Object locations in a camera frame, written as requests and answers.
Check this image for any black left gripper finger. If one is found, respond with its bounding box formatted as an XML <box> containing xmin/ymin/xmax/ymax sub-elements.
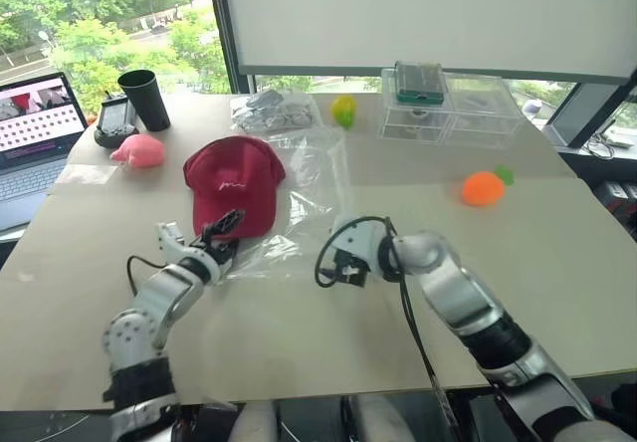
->
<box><xmin>221</xmin><ymin>238</ymin><xmax>242</xmax><ymax>265</ymax></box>
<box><xmin>200</xmin><ymin>208</ymin><xmax>248</xmax><ymax>241</ymax></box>

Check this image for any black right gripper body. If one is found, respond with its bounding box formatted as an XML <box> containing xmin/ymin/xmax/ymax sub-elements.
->
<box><xmin>330</xmin><ymin>247</ymin><xmax>372</xmax><ymax>289</ymax></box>

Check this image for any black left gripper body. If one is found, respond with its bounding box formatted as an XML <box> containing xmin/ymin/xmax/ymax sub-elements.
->
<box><xmin>190</xmin><ymin>236</ymin><xmax>226</xmax><ymax>271</ymax></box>

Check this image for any dark red baseball cap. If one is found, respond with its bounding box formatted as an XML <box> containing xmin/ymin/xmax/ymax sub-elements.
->
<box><xmin>182</xmin><ymin>135</ymin><xmax>287</xmax><ymax>240</ymax></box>

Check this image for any clear plastic bag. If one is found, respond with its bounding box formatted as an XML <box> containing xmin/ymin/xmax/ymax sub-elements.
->
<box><xmin>218</xmin><ymin>125</ymin><xmax>349</xmax><ymax>284</ymax></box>

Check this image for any orange toy carrot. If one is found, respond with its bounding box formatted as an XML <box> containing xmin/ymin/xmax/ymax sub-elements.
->
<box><xmin>461</xmin><ymin>165</ymin><xmax>517</xmax><ymax>208</ymax></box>

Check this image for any pink soft toy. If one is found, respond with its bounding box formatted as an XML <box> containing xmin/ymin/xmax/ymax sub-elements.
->
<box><xmin>108</xmin><ymin>133</ymin><xmax>165</xmax><ymax>168</ymax></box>

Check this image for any clear bag with grey items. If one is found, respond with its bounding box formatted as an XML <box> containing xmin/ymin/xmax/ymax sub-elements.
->
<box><xmin>229</xmin><ymin>89</ymin><xmax>324</xmax><ymax>132</ymax></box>

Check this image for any small clear plastic sheet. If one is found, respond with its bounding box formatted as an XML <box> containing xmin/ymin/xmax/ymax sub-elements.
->
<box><xmin>56</xmin><ymin>164</ymin><xmax>118</xmax><ymax>187</ymax></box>

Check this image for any black plastic cup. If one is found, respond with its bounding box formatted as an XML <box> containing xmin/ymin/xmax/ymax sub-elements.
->
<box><xmin>116</xmin><ymin>69</ymin><xmax>172</xmax><ymax>132</ymax></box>

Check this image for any black handheld controller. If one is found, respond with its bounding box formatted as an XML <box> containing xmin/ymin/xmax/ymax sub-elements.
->
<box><xmin>93</xmin><ymin>92</ymin><xmax>140</xmax><ymax>149</ymax></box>

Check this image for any yellow green toy vegetable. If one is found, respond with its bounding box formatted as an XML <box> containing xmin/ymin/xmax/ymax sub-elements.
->
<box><xmin>330</xmin><ymin>95</ymin><xmax>358</xmax><ymax>128</ymax></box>

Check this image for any clear acrylic drawer organizer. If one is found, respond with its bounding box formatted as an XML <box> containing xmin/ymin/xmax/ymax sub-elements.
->
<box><xmin>376</xmin><ymin>66</ymin><xmax>524</xmax><ymax>148</ymax></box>

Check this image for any grey open laptop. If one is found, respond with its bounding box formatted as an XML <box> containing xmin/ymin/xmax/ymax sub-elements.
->
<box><xmin>0</xmin><ymin>72</ymin><xmax>90</xmax><ymax>234</ymax></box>

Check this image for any green rectangular box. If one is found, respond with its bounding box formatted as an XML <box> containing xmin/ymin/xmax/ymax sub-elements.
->
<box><xmin>394</xmin><ymin>60</ymin><xmax>446</xmax><ymax>105</ymax></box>

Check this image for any white roller blind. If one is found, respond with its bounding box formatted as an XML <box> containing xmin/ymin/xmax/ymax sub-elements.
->
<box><xmin>218</xmin><ymin>0</ymin><xmax>637</xmax><ymax>84</ymax></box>

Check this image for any black and red case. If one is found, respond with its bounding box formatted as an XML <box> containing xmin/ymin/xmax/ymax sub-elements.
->
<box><xmin>593</xmin><ymin>179</ymin><xmax>637</xmax><ymax>242</ymax></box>

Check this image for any dark monitor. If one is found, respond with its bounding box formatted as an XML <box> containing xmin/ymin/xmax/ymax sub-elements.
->
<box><xmin>544</xmin><ymin>68</ymin><xmax>637</xmax><ymax>149</ymax></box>

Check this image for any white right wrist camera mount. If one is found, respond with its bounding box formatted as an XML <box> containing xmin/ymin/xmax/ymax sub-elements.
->
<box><xmin>329</xmin><ymin>215</ymin><xmax>385</xmax><ymax>277</ymax></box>

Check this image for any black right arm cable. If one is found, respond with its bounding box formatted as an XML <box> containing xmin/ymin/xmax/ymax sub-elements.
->
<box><xmin>314</xmin><ymin>215</ymin><xmax>457</xmax><ymax>428</ymax></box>

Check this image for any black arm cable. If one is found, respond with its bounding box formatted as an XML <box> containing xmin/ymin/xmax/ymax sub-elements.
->
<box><xmin>314</xmin><ymin>215</ymin><xmax>457</xmax><ymax>428</ymax></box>
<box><xmin>125</xmin><ymin>254</ymin><xmax>168</xmax><ymax>297</ymax></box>

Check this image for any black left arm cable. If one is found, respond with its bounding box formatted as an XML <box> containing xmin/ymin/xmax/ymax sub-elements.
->
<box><xmin>125</xmin><ymin>254</ymin><xmax>168</xmax><ymax>297</ymax></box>

